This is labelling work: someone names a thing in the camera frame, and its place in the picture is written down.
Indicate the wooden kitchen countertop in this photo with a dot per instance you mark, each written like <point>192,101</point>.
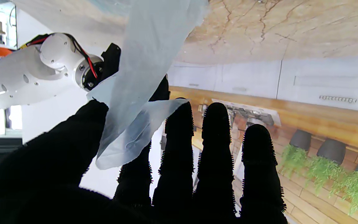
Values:
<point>322,121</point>

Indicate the steel gas stove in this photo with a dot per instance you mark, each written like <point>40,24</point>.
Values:
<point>253,113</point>

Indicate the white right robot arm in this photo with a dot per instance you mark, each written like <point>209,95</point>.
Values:
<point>26,77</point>

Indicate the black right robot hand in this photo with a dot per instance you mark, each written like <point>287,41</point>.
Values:
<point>163,93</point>

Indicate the white lower kitchen cabinets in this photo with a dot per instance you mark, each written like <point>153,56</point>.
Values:
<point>259,81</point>

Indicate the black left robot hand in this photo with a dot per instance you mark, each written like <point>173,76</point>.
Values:
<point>42,180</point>

